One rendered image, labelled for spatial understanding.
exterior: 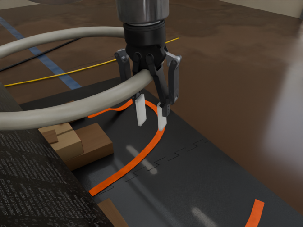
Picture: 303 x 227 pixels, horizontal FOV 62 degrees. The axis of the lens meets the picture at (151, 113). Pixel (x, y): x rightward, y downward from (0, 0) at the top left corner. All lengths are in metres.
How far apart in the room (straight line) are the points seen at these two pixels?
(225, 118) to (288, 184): 0.65
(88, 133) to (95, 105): 1.25
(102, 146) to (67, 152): 0.21
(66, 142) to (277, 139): 1.36
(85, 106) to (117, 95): 0.06
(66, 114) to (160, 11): 0.22
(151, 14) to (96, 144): 1.23
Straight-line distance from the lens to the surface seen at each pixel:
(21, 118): 0.44
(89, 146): 1.58
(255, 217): 1.43
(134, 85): 0.46
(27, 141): 0.81
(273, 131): 2.00
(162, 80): 0.51
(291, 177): 1.71
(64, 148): 1.46
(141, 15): 0.43
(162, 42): 0.47
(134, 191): 1.43
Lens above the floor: 1.15
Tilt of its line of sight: 36 degrees down
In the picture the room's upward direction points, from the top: straight up
